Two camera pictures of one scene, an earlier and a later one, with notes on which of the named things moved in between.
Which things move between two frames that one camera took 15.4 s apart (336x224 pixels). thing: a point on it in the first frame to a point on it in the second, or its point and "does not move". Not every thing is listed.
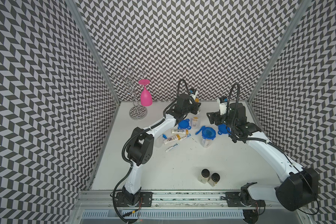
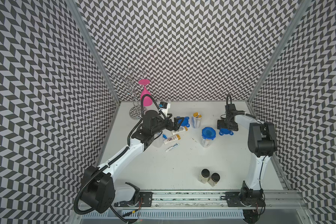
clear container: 205,143 does not move
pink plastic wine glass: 146,97 does not move
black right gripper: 213,115 to 220,122
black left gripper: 195,106 to 175,126
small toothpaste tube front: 171,147 does not move
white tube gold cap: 168,140 does not move
